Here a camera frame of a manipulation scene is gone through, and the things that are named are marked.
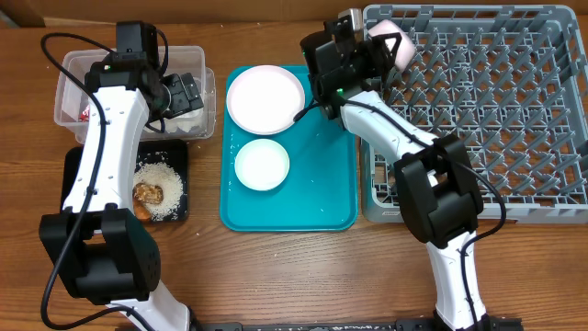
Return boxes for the grey plastic dish rack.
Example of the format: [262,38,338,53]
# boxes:
[363,5,587,224]

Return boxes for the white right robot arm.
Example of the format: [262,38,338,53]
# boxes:
[300,16,489,330]

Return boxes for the black rail at table edge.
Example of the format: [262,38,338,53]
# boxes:
[190,316,525,331]

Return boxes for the white paper napkin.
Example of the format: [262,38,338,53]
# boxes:
[163,108,208,135]

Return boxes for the brown food scraps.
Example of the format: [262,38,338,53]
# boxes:
[133,182,164,205]

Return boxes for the teal plastic tray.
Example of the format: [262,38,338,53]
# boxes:
[220,66,358,232]

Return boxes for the white rice pile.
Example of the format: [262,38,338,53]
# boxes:
[132,152,185,222]

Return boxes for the orange carrot piece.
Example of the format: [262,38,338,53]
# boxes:
[133,201,152,222]

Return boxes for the clear plastic waste bin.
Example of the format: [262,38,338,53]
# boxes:
[53,46,216,143]

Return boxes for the pink bowl with rice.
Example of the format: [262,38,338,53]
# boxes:
[367,20,416,73]

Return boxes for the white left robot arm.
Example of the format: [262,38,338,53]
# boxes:
[39,21,204,330]

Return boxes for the black food waste tray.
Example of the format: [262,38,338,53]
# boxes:
[58,138,190,224]

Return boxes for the white bowl with food scraps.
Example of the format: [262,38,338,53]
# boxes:
[234,139,290,191]

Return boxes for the red snack wrapper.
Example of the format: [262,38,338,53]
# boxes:
[79,106,91,122]

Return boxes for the pink round plate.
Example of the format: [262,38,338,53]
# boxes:
[226,65,306,135]

